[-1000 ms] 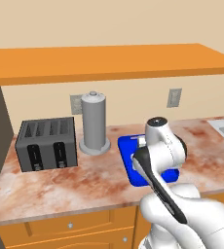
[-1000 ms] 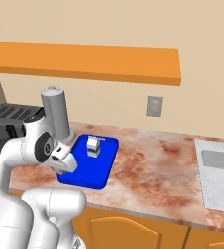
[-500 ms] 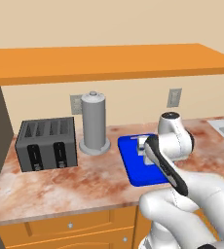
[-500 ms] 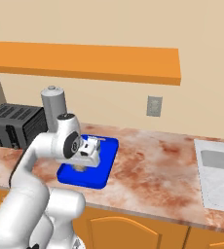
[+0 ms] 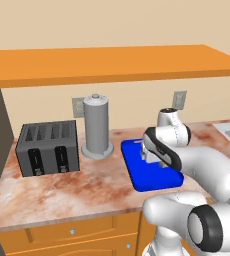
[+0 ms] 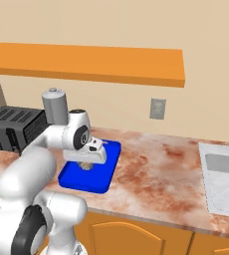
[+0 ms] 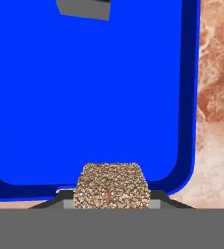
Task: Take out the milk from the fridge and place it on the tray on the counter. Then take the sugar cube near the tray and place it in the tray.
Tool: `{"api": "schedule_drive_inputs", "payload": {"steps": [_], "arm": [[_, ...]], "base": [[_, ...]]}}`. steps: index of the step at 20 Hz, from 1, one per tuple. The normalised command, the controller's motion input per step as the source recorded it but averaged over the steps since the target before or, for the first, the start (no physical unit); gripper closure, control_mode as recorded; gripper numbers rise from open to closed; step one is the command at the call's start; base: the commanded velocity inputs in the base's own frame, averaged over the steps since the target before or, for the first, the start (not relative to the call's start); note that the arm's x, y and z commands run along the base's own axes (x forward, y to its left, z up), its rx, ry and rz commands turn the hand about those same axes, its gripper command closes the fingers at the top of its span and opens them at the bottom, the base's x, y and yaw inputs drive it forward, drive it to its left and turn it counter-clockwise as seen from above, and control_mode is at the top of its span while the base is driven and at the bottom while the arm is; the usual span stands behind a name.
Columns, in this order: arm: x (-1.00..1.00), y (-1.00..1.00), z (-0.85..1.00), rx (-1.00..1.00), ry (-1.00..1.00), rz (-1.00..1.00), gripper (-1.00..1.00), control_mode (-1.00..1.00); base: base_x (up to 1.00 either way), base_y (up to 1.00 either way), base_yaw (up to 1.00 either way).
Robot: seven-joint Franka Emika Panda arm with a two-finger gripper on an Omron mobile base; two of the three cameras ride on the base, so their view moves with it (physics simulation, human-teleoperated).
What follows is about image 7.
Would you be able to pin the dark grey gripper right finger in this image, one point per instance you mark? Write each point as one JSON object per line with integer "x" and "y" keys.
{"x": 159, "y": 198}

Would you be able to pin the grey milk carton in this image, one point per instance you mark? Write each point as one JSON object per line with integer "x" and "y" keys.
{"x": 86, "y": 8}

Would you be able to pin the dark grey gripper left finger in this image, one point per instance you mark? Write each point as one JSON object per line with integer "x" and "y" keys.
{"x": 62, "y": 198}

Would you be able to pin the blue tray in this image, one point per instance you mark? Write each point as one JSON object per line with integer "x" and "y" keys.
{"x": 84, "y": 97}

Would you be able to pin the brown speckled sugar cube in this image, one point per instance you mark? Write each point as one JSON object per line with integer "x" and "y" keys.
{"x": 111, "y": 187}

